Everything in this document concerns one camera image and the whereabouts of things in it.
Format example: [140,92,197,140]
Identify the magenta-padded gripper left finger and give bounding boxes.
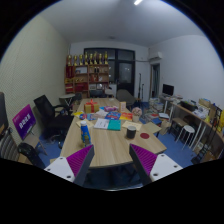
[43,144,95,187]

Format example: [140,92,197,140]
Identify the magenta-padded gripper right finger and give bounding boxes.
[129,143,184,186]

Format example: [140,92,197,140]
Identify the blue white-capped drink bottle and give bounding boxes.
[79,120,92,148]

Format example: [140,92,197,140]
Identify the small square wooden table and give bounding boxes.
[143,121,162,135]

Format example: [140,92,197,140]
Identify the round white stool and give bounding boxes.
[175,124,196,150]

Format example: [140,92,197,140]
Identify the black cup with white inside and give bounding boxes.
[126,125,137,140]

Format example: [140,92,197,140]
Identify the black office chair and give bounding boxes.
[33,94,75,141]

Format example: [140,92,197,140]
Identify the wooden stool with black legs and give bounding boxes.
[168,116,188,140]

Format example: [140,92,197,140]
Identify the manila paper envelope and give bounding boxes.
[75,118,95,129]
[121,120,144,132]

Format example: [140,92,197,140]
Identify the grey striped chair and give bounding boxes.
[0,128,21,163]

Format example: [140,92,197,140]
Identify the long wooden side desk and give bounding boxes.
[159,94,224,158]

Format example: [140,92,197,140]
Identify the yellow book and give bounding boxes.
[72,110,86,118]

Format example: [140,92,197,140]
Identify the purple sign board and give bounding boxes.
[12,104,37,141]

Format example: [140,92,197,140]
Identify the pink flowers in pot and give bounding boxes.
[131,106,143,123]

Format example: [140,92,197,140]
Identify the stack of books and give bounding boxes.
[148,98,166,114]

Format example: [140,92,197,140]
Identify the white printed booklet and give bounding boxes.
[93,117,110,130]

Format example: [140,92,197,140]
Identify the black metal ladder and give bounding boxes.
[193,106,223,164]

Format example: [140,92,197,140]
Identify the orange book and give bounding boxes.
[119,112,134,122]

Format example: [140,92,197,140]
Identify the teal notebook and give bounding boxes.
[106,119,122,132]

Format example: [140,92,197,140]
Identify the yellow red-ribboned gift box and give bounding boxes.
[83,98,100,114]

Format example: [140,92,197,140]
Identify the blue book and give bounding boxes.
[104,111,122,121]

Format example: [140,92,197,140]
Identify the standing orange card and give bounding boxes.
[118,101,128,114]

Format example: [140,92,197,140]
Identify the small round white table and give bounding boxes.
[58,93,77,108]

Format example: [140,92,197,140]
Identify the black computer monitor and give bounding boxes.
[162,83,175,97]

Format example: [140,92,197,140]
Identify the pink package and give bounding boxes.
[104,105,119,113]

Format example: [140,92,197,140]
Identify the grey armchair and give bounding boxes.
[115,88,137,108]

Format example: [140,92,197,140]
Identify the black tripod stand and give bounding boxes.
[137,73,145,101]

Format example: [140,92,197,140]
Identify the wooden shelf unit with trophies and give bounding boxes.
[64,50,110,95]

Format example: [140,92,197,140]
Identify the black-framed glass door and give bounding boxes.
[83,47,136,98]

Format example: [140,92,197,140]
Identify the white wall air conditioner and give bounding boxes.
[148,51,164,62]

